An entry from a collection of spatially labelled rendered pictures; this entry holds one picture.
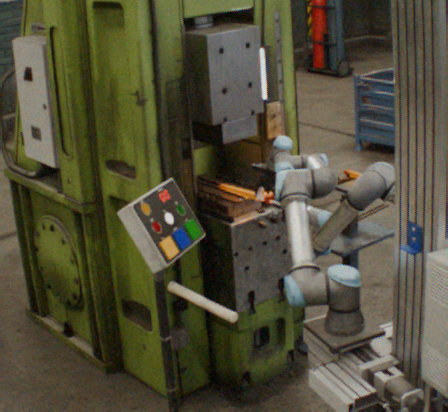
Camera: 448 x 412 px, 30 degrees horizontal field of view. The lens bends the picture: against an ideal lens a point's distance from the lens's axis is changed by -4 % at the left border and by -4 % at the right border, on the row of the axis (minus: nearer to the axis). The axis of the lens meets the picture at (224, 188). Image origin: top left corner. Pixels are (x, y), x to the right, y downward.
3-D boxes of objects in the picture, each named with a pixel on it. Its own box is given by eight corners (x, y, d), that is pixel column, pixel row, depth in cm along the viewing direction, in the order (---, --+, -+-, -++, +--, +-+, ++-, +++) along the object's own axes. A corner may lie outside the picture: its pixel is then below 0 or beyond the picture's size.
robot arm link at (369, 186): (381, 194, 320) (309, 273, 347) (390, 185, 329) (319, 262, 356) (359, 173, 322) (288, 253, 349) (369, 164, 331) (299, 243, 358)
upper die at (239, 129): (257, 134, 388) (256, 114, 385) (223, 144, 377) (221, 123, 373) (200, 120, 419) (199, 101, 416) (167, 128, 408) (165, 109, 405)
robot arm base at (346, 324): (372, 329, 302) (373, 305, 299) (337, 340, 297) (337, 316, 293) (351, 313, 315) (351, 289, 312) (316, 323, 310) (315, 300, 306)
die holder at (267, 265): (295, 287, 418) (292, 202, 404) (236, 314, 396) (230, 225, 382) (223, 257, 460) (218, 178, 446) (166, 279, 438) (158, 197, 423)
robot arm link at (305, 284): (331, 298, 292) (312, 161, 318) (288, 302, 292) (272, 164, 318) (328, 310, 303) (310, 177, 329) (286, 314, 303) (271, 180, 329)
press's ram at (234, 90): (278, 108, 393) (273, 23, 380) (212, 126, 371) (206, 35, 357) (220, 95, 424) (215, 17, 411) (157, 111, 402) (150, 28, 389)
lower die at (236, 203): (261, 208, 400) (260, 190, 397) (228, 220, 388) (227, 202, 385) (205, 188, 431) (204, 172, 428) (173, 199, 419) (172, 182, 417)
